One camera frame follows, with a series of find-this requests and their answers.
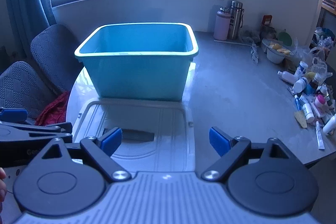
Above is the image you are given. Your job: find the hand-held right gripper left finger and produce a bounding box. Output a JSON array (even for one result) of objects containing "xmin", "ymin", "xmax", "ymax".
[{"xmin": 39, "ymin": 127, "xmax": 132, "ymax": 184}]

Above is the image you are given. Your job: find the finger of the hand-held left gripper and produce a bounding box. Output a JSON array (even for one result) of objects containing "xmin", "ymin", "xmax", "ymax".
[{"xmin": 0, "ymin": 108, "xmax": 73, "ymax": 146}]

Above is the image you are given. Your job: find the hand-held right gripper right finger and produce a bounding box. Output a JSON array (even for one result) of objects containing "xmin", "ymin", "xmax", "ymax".
[{"xmin": 201, "ymin": 126, "xmax": 289, "ymax": 182}]

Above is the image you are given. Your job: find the white plastic bin lid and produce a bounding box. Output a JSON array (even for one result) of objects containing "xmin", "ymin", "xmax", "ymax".
[{"xmin": 70, "ymin": 98, "xmax": 196, "ymax": 172}]

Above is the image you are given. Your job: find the teal plastic storage bin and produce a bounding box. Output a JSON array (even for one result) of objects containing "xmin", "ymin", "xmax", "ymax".
[{"xmin": 74, "ymin": 22, "xmax": 199, "ymax": 102}]

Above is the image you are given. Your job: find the grey round desktop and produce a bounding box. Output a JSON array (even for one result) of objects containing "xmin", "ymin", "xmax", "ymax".
[{"xmin": 66, "ymin": 31, "xmax": 336, "ymax": 169}]

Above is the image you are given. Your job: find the person's left hand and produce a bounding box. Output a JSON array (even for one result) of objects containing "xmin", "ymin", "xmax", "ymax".
[{"xmin": 0, "ymin": 168, "xmax": 7, "ymax": 205}]

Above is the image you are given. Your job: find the white cushion with face print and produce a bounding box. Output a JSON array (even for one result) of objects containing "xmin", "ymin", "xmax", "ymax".
[{"xmin": 0, "ymin": 166, "xmax": 25, "ymax": 214}]

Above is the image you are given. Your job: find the grey fabric chair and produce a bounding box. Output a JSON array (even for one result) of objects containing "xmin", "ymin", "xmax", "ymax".
[
  {"xmin": 0, "ymin": 61, "xmax": 61, "ymax": 119},
  {"xmin": 30, "ymin": 24, "xmax": 84, "ymax": 93}
]

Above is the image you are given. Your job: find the red puffer jacket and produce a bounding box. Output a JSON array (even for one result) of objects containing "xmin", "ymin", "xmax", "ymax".
[{"xmin": 35, "ymin": 91, "xmax": 70, "ymax": 126}]

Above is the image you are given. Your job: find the beige card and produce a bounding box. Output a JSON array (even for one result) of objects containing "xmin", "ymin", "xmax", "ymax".
[{"xmin": 294, "ymin": 111, "xmax": 308, "ymax": 128}]

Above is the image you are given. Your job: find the strip of white sachets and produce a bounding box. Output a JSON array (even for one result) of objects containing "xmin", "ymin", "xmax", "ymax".
[{"xmin": 251, "ymin": 43, "xmax": 260, "ymax": 64}]

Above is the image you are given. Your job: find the white lying squeeze bottle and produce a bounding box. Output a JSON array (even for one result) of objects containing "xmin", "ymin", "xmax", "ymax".
[{"xmin": 278, "ymin": 70, "xmax": 298, "ymax": 83}]

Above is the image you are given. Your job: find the white round-capped bottle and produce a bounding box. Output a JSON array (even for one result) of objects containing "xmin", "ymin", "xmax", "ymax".
[{"xmin": 293, "ymin": 77, "xmax": 308, "ymax": 93}]

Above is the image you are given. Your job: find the thin white sachet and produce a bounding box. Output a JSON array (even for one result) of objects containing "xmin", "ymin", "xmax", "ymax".
[{"xmin": 315, "ymin": 121, "xmax": 324, "ymax": 149}]

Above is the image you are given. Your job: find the white ribbed bowl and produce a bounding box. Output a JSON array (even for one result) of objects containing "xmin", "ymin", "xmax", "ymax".
[{"xmin": 266, "ymin": 48, "xmax": 286, "ymax": 64}]

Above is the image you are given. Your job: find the white bowl with yellow food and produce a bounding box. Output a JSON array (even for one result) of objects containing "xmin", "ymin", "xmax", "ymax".
[{"xmin": 261, "ymin": 39, "xmax": 279, "ymax": 54}]

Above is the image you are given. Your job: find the white bottle blue label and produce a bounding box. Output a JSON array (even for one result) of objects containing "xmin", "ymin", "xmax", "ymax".
[{"xmin": 294, "ymin": 61, "xmax": 308, "ymax": 77}]

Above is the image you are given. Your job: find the brown bottle blue label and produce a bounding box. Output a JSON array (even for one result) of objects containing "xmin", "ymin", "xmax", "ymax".
[{"xmin": 308, "ymin": 73, "xmax": 322, "ymax": 94}]

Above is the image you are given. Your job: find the large white bottle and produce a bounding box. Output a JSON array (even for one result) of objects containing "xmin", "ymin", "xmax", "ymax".
[{"xmin": 323, "ymin": 114, "xmax": 336, "ymax": 135}]

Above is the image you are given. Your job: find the pink water bottle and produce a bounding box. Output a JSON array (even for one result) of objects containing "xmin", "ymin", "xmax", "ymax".
[{"xmin": 213, "ymin": 6, "xmax": 231, "ymax": 40}]

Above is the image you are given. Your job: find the steel thermos flask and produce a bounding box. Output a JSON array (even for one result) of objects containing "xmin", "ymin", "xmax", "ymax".
[{"xmin": 227, "ymin": 0, "xmax": 244, "ymax": 40}]

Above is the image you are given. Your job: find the green round lid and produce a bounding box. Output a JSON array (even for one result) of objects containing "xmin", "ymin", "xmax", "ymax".
[{"xmin": 278, "ymin": 31, "xmax": 292, "ymax": 47}]

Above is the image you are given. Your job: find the clear plastic bag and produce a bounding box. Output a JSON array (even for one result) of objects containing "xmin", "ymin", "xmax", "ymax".
[{"xmin": 311, "ymin": 49, "xmax": 328, "ymax": 75}]

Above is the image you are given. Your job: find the red and white packet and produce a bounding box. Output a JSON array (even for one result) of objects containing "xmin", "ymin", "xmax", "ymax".
[{"xmin": 262, "ymin": 15, "xmax": 274, "ymax": 28}]

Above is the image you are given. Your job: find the wooden shelf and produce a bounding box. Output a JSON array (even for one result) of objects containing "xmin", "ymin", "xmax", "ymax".
[{"xmin": 322, "ymin": 0, "xmax": 336, "ymax": 28}]

